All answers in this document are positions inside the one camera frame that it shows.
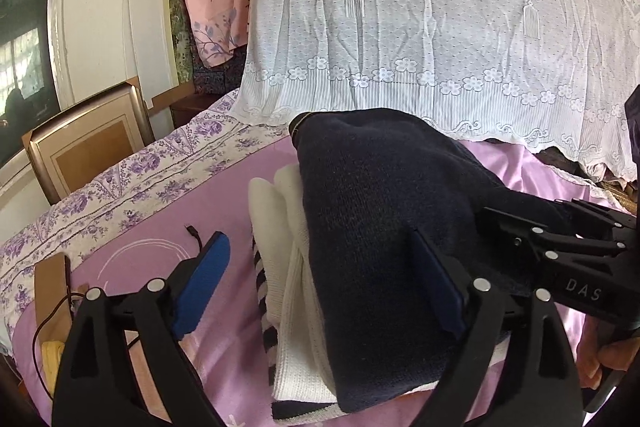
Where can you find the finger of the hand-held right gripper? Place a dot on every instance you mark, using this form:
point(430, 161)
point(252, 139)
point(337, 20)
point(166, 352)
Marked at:
point(520, 232)
point(600, 217)

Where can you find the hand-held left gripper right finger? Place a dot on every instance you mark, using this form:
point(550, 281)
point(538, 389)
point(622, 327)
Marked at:
point(440, 287)

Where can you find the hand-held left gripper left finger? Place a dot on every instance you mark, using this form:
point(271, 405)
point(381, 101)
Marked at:
point(205, 282)

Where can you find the navy knit cardigan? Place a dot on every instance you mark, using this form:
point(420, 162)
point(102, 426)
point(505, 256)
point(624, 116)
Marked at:
point(390, 207)

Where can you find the person's right hand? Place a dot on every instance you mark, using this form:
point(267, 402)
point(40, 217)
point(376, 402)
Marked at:
point(597, 357)

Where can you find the woven straw mat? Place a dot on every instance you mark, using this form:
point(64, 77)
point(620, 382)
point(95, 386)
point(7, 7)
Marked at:
point(620, 194)

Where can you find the black-white striped garment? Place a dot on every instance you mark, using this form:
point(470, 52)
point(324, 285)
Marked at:
point(265, 302)

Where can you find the white knit garment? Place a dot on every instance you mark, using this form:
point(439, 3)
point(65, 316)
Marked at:
point(285, 227)

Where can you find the purple floral-bordered bedsheet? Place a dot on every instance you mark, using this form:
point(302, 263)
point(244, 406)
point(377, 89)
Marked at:
point(150, 187)

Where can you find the brown cardboard piece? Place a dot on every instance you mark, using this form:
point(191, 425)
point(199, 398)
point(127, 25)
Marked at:
point(50, 277)

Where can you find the yellow object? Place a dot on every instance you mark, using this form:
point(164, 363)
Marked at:
point(52, 357)

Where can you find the wooden bedside cabinet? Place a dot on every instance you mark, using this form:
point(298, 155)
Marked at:
point(195, 109)

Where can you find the white lace cover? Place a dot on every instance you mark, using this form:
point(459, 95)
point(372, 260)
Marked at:
point(425, 32)

